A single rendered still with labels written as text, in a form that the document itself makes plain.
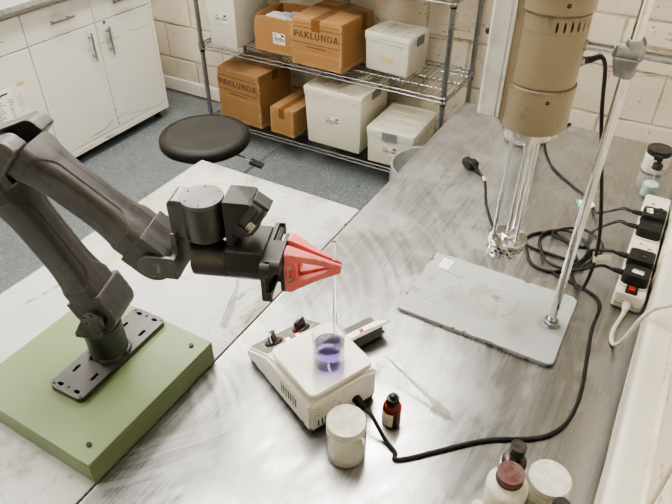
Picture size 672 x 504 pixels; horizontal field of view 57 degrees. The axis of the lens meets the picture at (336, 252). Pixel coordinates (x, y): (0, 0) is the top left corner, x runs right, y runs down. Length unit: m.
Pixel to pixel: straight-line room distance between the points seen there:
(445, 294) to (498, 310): 0.10
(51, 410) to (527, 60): 0.87
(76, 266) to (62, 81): 2.61
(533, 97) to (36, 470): 0.91
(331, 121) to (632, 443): 2.57
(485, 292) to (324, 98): 2.13
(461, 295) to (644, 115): 2.08
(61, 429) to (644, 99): 2.73
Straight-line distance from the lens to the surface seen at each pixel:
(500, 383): 1.10
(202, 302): 1.23
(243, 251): 0.81
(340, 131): 3.26
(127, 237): 0.86
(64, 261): 0.96
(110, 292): 0.99
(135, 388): 1.05
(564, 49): 0.93
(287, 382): 0.99
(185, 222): 0.83
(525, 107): 0.95
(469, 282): 1.26
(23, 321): 1.31
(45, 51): 3.45
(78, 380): 1.08
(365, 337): 1.11
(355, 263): 1.30
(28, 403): 1.09
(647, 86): 3.13
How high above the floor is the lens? 1.72
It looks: 38 degrees down
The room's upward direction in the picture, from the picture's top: straight up
